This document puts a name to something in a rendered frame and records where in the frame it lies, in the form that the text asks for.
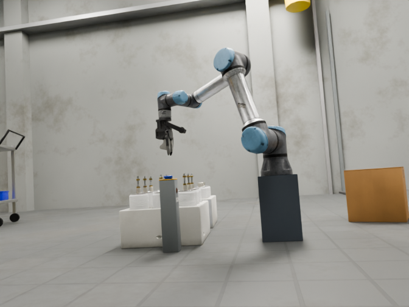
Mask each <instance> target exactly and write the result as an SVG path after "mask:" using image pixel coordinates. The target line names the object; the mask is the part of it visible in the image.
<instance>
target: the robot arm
mask: <svg viewBox="0 0 409 307"><path fill-rule="evenodd" d="M214 68H215V69H216V70H217V71H218V72H221V74H220V75H219V76H217V77H216V78H214V79H212V80H211V81H210V82H208V83H207V84H205V85H204V86H202V87H201V88H199V89H198V90H197V91H195V92H194V93H192V94H187V93H186V92H185V91H183V90H180V91H176V92H173V93H170V92H168V91H160V92H159V93H158V98H157V101H158V117H159V119H156V122H157V128H156V130H155V134H156V139H160V140H163V144H162V145H160V147H159V148H160V149H163V150H166V151H167V154H168V155H169V154H170V156H171V155H172V153H173V131H172V129H174V130H177V131H179V132H180V133H186V129H184V127H179V126H177V125H175V124H172V123H170V122H169V121H171V120H172V118H171V117H172V112H171V107H174V106H177V105H178V106H182V107H189V108H200V107H201V105H202V102H204V101H205V100H207V99H209V98H210V97H212V96H213V95H215V94H216V93H218V92H219V91H221V90H222V89H224V88H226V87H227V86H229V88H230V90H231V93H232V96H233V98H234V101H235V103H236V106H237V109H238V112H239V115H240V118H241V120H242V123H243V127H242V132H243V133H242V137H241V142H242V146H243V147H244V148H245V149H246V150H247V151H249V152H251V153H254V154H263V163H262V169H261V172H260V174H261V176H269V175H287V174H293V171H292V167H291V165H290V163H289V161H288V157H287V143H286V134H285V129H284V128H283V127H280V126H267V123H266V122H265V120H263V119H261V118H260V115H259V112H258V110H257V107H256V104H255V102H254V99H253V97H252V94H251V91H250V89H249V86H248V84H247V82H246V78H245V77H246V76H247V75H248V73H249V72H250V69H251V61H250V59H249V58H248V57H247V56H246V55H245V54H242V53H240V52H237V51H235V50H233V49H231V48H222V49H221V50H219V51H218V52H217V53H216V55H215V58H214Z"/></svg>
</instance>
